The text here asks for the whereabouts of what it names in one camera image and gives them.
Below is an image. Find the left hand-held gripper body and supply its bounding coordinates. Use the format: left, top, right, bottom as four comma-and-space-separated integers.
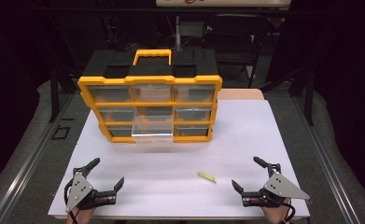
63, 167, 119, 215

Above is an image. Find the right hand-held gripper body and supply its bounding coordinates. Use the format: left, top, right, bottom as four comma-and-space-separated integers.
241, 162, 312, 209

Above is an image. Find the small yellow-green wall plug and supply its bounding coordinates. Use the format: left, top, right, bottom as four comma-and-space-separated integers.
197, 171, 218, 184

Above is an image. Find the clear plastic drawer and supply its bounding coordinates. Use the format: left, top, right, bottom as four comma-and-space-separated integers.
131, 106, 175, 147

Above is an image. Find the yellow and black organizer cabinet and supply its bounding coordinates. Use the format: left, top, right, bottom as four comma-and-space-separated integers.
77, 49, 224, 145

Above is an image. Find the person's left hand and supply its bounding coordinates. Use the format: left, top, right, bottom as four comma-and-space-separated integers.
66, 206, 96, 224

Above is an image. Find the person's right hand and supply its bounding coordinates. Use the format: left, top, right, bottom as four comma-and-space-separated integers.
261, 203, 292, 224

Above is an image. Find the black tape square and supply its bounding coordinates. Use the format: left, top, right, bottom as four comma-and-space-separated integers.
50, 124, 72, 141

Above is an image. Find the white table sheet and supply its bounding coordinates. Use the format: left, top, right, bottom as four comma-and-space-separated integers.
47, 98, 311, 219

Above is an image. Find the set of clear drawers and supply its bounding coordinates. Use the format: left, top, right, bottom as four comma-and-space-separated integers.
87, 83, 216, 138

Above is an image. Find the black stand leg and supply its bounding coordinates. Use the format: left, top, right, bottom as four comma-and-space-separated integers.
304, 69, 316, 127
49, 66, 61, 123

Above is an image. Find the black folding chair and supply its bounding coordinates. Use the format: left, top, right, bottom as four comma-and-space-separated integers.
203, 13, 275, 90

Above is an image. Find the grey metal pole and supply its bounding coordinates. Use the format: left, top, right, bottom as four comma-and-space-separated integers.
175, 15, 182, 52

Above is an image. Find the aluminium floor rail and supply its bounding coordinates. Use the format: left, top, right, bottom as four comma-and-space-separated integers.
0, 92, 76, 224
290, 96, 362, 224

